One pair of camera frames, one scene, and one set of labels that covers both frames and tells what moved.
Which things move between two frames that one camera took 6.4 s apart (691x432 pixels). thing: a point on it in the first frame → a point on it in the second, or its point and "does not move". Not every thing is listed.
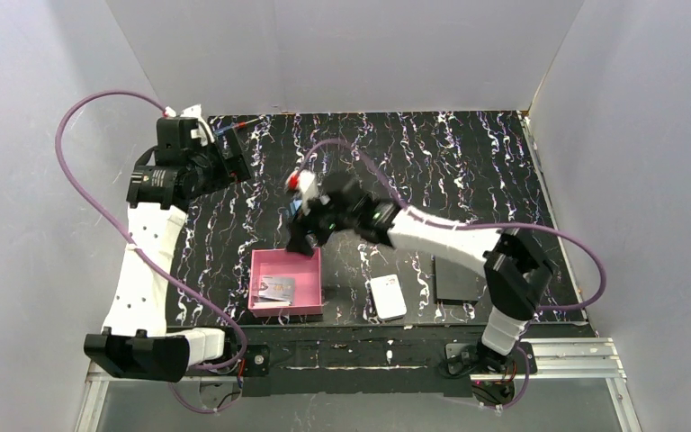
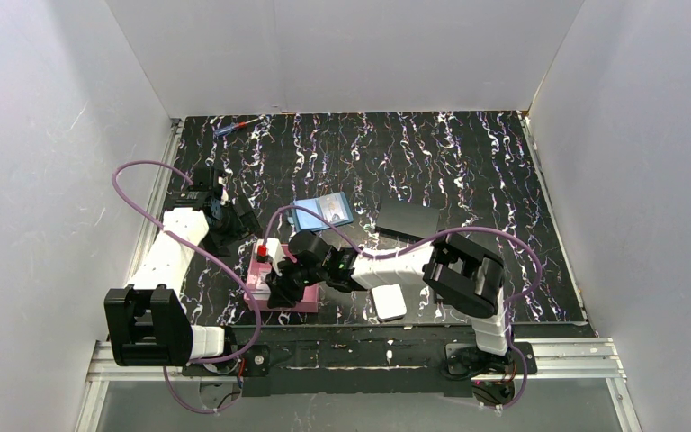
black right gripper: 309,227 → 282,281
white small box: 388,297 does not move
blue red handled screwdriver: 236,125 does not move
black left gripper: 233,158 → 201,194
